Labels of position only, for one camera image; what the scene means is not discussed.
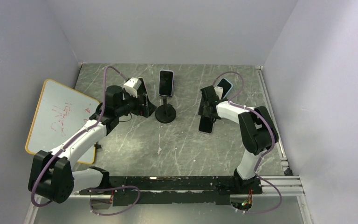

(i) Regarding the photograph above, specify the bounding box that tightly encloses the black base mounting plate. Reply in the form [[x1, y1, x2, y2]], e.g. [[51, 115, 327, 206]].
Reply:
[[79, 176, 263, 206]]

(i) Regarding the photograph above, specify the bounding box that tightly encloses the phone with lilac case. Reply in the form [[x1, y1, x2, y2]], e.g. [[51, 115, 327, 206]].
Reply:
[[158, 70, 174, 97]]

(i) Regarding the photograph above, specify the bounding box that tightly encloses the phone with light blue case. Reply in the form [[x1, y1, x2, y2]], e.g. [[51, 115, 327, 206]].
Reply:
[[216, 78, 233, 98]]

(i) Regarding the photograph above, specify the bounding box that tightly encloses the black round base phone stand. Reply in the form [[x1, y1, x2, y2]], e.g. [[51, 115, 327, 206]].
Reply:
[[155, 97, 177, 124]]

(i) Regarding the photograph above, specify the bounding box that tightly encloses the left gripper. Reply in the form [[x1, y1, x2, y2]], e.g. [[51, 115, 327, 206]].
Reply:
[[115, 88, 157, 118]]

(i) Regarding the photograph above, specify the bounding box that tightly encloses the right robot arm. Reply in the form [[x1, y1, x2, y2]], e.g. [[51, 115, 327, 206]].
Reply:
[[198, 86, 279, 193]]

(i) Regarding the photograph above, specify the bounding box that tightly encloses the small black clip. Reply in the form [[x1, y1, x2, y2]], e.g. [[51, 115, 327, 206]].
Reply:
[[94, 144, 102, 150]]

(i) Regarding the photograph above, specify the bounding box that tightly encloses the black phone without case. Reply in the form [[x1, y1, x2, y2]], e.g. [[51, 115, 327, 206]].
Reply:
[[198, 116, 213, 134]]

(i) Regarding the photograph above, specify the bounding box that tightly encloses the whiteboard with yellow frame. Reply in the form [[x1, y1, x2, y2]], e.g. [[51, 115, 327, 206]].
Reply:
[[25, 79, 99, 154]]

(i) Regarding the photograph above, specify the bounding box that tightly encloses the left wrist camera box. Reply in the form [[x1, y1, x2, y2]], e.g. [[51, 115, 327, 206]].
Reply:
[[123, 77, 142, 98]]

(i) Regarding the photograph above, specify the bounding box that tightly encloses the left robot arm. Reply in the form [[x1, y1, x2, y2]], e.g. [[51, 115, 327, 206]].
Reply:
[[28, 77, 157, 203]]

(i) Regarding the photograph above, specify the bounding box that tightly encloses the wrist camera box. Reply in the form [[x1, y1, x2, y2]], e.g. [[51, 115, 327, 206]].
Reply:
[[123, 77, 142, 98], [214, 86, 223, 100]]

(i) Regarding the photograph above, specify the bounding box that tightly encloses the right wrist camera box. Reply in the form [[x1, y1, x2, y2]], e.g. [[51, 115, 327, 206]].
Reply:
[[214, 86, 223, 100]]

